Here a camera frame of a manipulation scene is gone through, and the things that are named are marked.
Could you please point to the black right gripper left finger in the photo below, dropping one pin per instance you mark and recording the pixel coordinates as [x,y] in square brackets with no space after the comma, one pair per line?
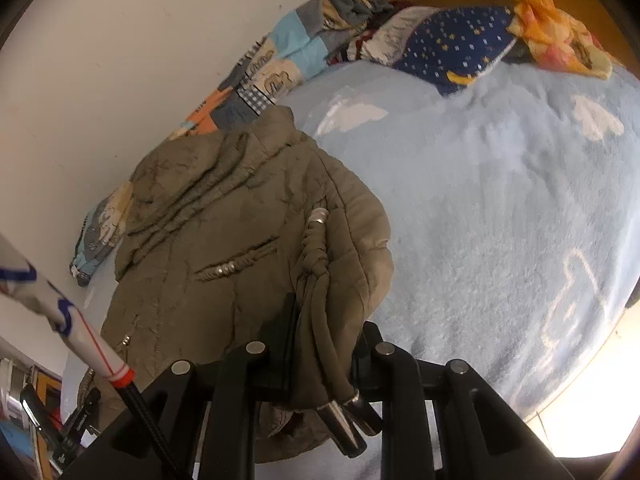
[248,376]

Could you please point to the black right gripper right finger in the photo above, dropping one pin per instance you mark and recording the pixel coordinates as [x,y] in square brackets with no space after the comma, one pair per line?
[391,376]

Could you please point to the olive green padded jacket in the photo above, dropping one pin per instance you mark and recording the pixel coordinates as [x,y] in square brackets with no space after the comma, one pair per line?
[245,234]

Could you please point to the light blue fleece bed blanket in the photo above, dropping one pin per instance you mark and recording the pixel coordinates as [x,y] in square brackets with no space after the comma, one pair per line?
[514,221]

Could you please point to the patchwork cartoon quilt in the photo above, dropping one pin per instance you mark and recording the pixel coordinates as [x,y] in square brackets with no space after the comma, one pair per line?
[299,47]

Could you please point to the navy star pattern pillow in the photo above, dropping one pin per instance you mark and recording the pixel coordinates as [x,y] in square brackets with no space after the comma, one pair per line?
[448,48]

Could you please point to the orange patterned cloth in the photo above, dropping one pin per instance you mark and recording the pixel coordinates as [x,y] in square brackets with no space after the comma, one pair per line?
[559,42]

